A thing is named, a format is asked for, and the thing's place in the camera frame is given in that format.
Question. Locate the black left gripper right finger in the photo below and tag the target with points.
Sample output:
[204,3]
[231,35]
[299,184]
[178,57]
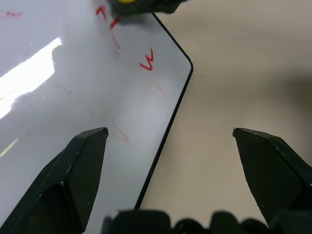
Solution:
[275,175]

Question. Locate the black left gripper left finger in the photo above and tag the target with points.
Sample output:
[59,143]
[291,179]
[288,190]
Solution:
[61,185]

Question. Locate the yellow eraser with black felt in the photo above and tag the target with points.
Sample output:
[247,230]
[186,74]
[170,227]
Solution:
[141,6]

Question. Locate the white whiteboard with black frame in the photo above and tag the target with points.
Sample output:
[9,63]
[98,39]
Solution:
[92,97]

